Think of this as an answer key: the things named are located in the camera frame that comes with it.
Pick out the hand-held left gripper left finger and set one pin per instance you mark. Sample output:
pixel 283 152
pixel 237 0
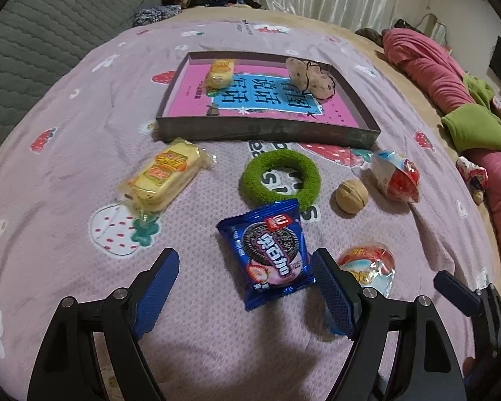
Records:
pixel 156 292

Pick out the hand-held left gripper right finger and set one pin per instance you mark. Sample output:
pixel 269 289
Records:
pixel 336 296

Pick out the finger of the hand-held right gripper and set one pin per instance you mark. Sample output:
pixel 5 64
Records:
pixel 457 292

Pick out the red white egg toy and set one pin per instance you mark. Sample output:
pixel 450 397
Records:
pixel 369 267
pixel 394 177

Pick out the blue cookie packet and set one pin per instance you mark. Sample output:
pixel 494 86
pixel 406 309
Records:
pixel 271 255

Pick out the shallow cardboard box pink bottom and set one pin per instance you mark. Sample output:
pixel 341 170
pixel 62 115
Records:
pixel 267 100

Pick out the walnut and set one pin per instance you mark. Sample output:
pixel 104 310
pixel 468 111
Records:
pixel 350 198

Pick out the large yellow cake packet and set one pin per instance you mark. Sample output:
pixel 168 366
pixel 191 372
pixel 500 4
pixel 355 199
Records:
pixel 163 173

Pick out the small floral scrunchie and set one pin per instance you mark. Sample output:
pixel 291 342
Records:
pixel 471 171

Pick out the pink strawberry printed blanket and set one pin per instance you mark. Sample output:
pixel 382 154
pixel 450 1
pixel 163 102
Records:
pixel 67 154

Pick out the green fleece blanket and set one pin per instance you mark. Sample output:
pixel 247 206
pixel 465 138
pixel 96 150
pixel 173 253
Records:
pixel 476 127

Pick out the beige spotted plush toy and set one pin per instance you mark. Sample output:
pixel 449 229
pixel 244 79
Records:
pixel 311 77

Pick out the small yellow cake packet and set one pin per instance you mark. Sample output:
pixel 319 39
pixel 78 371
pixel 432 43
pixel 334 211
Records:
pixel 220 73

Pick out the pink quilt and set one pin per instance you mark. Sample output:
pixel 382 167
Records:
pixel 426 62

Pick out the dark brown cloth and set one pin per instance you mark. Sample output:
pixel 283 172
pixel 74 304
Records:
pixel 369 35

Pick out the dark floral cloth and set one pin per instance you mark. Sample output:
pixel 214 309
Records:
pixel 154 14

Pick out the grey quilted headboard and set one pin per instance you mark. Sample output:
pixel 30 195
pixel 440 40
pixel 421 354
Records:
pixel 46 29

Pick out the white arched mirror frame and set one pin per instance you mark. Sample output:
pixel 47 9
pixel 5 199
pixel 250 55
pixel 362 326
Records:
pixel 433 23

